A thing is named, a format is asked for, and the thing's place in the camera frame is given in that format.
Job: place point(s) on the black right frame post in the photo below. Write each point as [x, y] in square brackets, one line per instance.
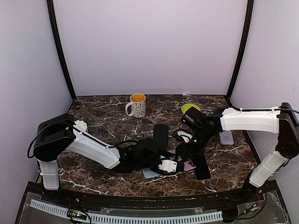
[241, 50]

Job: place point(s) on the white slotted cable duct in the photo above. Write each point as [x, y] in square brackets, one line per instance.
[124, 217]

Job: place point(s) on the black frame post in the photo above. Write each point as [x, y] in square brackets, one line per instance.
[59, 48]
[241, 50]

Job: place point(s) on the black front table rail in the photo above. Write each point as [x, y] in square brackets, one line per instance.
[87, 201]

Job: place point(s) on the black phone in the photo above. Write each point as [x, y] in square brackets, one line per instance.
[202, 169]
[160, 135]

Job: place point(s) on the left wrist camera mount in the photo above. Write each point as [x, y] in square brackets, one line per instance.
[168, 166]

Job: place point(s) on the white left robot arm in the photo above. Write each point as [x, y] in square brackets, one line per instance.
[63, 133]

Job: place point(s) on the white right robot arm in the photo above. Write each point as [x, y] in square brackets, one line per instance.
[279, 120]

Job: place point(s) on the pink phone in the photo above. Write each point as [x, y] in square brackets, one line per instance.
[187, 166]

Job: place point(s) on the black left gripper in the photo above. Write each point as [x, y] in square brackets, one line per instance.
[165, 158]

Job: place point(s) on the white scalloped bowl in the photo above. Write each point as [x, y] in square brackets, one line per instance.
[80, 124]

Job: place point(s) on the green bowl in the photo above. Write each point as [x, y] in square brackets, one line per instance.
[186, 107]

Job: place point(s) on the black left frame post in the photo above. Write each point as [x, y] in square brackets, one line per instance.
[59, 48]

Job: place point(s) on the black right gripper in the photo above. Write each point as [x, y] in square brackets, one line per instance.
[180, 150]

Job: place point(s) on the clear magsafe phone case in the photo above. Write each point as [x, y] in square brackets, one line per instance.
[203, 179]

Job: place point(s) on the light blue phone case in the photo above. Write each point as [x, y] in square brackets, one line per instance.
[148, 173]

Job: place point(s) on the lilac phone case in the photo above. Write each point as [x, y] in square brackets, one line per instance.
[226, 138]

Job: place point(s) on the white mug orange inside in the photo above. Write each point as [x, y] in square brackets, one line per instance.
[137, 106]

